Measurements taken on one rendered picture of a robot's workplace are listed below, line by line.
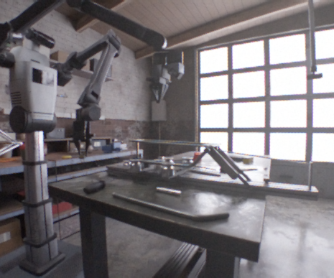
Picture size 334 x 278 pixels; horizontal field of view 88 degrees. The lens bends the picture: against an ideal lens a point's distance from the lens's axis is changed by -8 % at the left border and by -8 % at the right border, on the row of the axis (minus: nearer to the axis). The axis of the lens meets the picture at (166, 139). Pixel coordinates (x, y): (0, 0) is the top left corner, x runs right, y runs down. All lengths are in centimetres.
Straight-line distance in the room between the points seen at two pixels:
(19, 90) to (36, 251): 93
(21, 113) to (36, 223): 63
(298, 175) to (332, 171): 51
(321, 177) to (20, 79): 396
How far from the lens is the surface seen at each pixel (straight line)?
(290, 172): 381
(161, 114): 417
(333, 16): 419
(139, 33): 84
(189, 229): 47
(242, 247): 45
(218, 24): 362
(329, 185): 394
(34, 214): 134
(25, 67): 125
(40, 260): 145
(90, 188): 70
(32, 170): 128
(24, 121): 121
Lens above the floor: 109
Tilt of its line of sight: 2 degrees down
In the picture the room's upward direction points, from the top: straight up
